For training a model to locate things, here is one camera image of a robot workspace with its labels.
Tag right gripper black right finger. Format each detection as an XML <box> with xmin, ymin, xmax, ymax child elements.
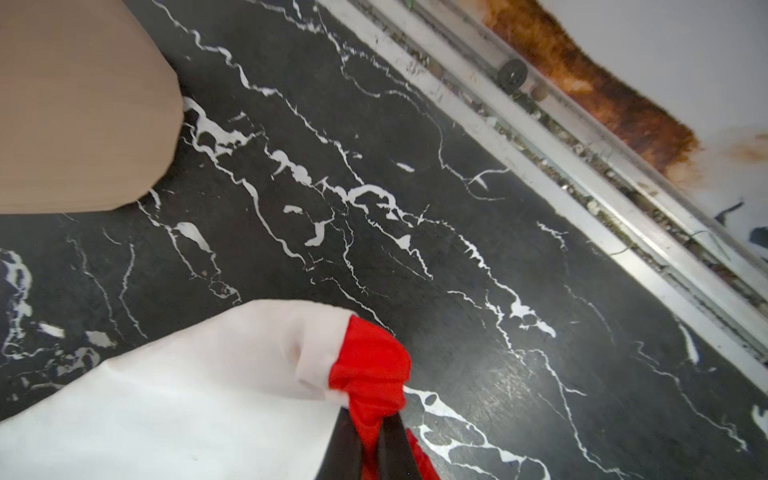
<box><xmin>377</xmin><ymin>414</ymin><xmax>422</xmax><ymax>480</ymax></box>

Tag rainbow red hooded kids jacket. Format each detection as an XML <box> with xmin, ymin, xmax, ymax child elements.
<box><xmin>1</xmin><ymin>300</ymin><xmax>437</xmax><ymax>479</ymax></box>

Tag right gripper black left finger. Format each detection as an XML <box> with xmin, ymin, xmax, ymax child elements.
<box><xmin>315</xmin><ymin>408</ymin><xmax>363</xmax><ymax>480</ymax></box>

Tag pink pot with green plant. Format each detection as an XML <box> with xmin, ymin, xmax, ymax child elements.
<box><xmin>1</xmin><ymin>1</ymin><xmax>183</xmax><ymax>214</ymax></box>

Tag aluminium frame profile bars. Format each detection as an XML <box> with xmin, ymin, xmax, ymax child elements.
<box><xmin>326</xmin><ymin>1</ymin><xmax>767</xmax><ymax>389</ymax></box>

